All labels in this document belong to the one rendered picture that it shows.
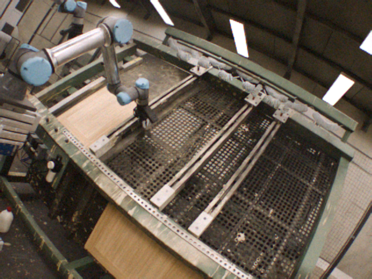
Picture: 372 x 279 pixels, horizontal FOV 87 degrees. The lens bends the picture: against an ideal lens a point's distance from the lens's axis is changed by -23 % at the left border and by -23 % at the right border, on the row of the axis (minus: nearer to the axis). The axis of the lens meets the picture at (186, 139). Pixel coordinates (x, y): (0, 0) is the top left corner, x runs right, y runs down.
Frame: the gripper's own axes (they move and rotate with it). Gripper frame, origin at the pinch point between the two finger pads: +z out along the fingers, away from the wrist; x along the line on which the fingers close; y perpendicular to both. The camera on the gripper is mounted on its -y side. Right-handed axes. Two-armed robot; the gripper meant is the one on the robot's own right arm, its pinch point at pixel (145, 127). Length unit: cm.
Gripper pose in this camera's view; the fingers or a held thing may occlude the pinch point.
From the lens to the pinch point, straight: 160.1
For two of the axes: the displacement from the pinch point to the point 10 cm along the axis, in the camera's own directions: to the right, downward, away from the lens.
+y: -7.8, -5.1, 3.5
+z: -0.9, 6.6, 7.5
